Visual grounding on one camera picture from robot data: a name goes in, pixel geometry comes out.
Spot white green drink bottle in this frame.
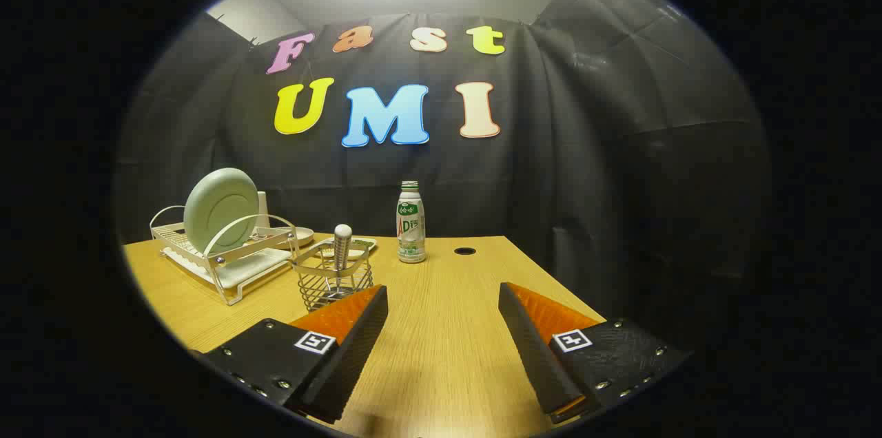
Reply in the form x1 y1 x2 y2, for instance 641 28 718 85
396 180 427 264

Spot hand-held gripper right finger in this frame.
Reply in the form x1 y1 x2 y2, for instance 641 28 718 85
498 282 692 425

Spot white divided tray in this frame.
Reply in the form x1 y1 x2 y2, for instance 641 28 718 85
324 237 378 260

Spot grey plate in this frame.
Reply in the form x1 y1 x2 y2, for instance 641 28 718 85
276 226 315 249

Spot spoon with striped handle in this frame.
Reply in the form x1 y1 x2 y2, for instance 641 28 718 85
334 224 354 280

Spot pale green plate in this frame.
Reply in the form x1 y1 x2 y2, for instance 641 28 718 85
183 168 260 256

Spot black backdrop cloth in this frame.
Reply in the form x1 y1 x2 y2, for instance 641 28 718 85
114 0 772 356

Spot white wire dish rack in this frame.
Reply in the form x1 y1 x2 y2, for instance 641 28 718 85
150 204 300 306

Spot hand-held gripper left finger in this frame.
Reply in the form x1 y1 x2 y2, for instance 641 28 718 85
196 284 389 425

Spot metal wire basket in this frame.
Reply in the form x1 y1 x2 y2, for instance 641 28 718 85
288 238 376 313

